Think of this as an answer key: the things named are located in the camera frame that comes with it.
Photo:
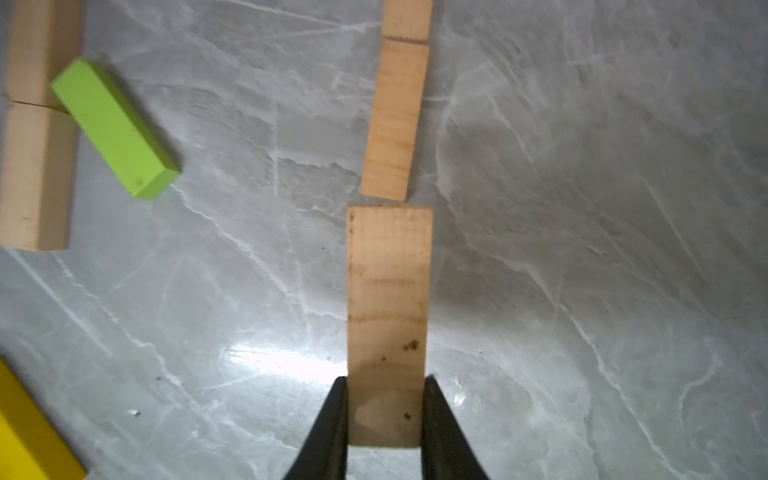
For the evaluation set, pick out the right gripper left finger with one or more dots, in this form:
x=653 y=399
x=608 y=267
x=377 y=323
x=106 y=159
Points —
x=324 y=452

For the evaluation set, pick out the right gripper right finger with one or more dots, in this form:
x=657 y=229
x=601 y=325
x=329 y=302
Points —
x=445 y=451

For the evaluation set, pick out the wooden block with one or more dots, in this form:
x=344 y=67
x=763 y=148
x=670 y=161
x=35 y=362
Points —
x=389 y=251
x=407 y=20

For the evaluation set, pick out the wooden block number 53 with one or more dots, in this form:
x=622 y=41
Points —
x=395 y=117

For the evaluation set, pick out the green block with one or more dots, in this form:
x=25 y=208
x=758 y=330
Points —
x=116 y=129

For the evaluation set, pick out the wooden block number 70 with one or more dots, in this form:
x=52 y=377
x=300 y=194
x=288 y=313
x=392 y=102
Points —
x=45 y=37

